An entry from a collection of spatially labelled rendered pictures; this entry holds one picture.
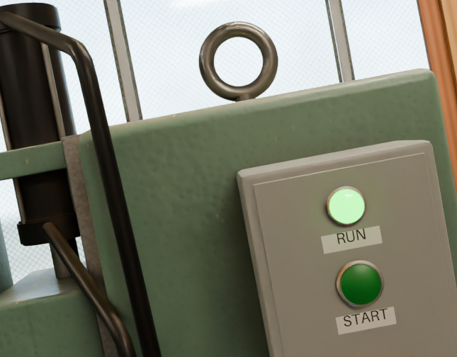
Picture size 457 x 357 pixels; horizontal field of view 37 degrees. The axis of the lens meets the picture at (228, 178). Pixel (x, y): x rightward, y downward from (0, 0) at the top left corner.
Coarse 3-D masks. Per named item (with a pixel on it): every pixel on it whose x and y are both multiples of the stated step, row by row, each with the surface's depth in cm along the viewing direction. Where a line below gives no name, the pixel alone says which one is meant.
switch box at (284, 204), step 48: (384, 144) 37; (240, 192) 37; (288, 192) 34; (384, 192) 34; (432, 192) 34; (288, 240) 34; (384, 240) 34; (432, 240) 34; (288, 288) 34; (336, 288) 34; (384, 288) 34; (432, 288) 34; (288, 336) 34; (336, 336) 34; (384, 336) 34; (432, 336) 34
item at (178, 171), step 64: (128, 128) 40; (192, 128) 40; (256, 128) 40; (320, 128) 40; (384, 128) 40; (128, 192) 40; (192, 192) 40; (448, 192) 40; (192, 256) 40; (128, 320) 40; (192, 320) 40; (256, 320) 40
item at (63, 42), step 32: (32, 32) 41; (96, 96) 36; (96, 128) 36; (128, 224) 36; (64, 256) 44; (128, 256) 36; (96, 288) 41; (128, 288) 36; (128, 352) 38; (160, 352) 37
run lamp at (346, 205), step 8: (336, 192) 34; (344, 192) 33; (352, 192) 33; (360, 192) 34; (328, 200) 34; (336, 200) 33; (344, 200) 33; (352, 200) 33; (360, 200) 33; (328, 208) 34; (336, 208) 33; (344, 208) 33; (352, 208) 33; (360, 208) 33; (336, 216) 33; (344, 216) 33; (352, 216) 33; (360, 216) 34; (344, 224) 34; (352, 224) 34
